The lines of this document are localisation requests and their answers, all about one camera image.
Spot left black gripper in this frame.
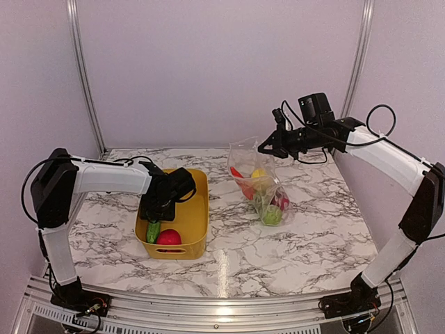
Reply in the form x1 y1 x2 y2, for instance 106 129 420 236
140 195 175 221

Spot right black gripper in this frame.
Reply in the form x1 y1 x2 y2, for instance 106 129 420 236
257 123 321 160

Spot green toy bitter gourd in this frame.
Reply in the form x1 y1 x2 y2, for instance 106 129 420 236
146 221 161 244

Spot red toy apple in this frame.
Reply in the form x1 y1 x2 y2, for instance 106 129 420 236
156 229 182 253

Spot clear zip top bag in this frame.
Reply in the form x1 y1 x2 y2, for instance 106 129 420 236
227 137 290 226

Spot yellow plastic basket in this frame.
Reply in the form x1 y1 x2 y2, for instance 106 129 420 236
134 168 209 260

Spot yellow toy lemon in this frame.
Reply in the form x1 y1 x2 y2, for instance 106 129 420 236
251 168 268 178

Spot orange toy carrot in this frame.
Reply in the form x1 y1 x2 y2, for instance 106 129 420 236
229 166 256 200

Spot red toy tomato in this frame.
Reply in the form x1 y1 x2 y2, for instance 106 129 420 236
271 194 289 212

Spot green toy grapes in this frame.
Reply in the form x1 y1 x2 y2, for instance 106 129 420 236
252 191 270 216

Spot light green toy apple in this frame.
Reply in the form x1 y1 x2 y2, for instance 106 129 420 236
257 182 275 196

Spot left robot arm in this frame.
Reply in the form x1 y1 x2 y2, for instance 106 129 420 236
26 148 177 314

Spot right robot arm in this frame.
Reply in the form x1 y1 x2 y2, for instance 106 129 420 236
258 118 444 319

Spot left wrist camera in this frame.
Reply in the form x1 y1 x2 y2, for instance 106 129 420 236
168 168 197 203

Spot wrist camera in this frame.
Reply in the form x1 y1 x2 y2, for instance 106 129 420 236
168 168 197 203
270 92 337 132

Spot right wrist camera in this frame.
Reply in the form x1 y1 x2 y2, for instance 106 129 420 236
270 92 337 132

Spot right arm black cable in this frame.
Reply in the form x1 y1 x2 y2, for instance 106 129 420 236
281 100 397 164

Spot front aluminium rail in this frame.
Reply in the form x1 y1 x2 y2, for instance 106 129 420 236
10 283 418 334

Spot right aluminium frame post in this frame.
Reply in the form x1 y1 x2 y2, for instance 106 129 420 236
340 0 375 118

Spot aluminium frame post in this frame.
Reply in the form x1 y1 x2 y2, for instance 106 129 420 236
66 0 107 157
340 0 375 118

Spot left aluminium frame post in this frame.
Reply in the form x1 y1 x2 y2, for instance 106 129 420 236
66 0 107 157

